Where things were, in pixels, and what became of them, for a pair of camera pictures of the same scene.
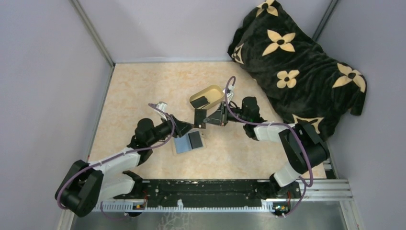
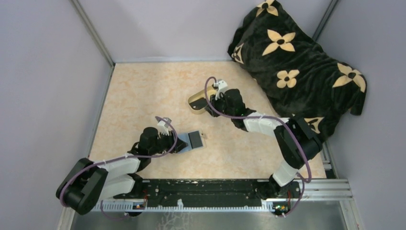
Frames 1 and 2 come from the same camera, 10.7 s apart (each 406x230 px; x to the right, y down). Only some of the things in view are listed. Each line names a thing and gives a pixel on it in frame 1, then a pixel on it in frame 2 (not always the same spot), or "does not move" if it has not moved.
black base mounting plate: x=209 y=193 does not move
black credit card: x=195 y=140 does not move
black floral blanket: x=301 y=83 does not move
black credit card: x=200 y=114 to x=198 y=104
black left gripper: x=183 y=128 to x=170 y=138
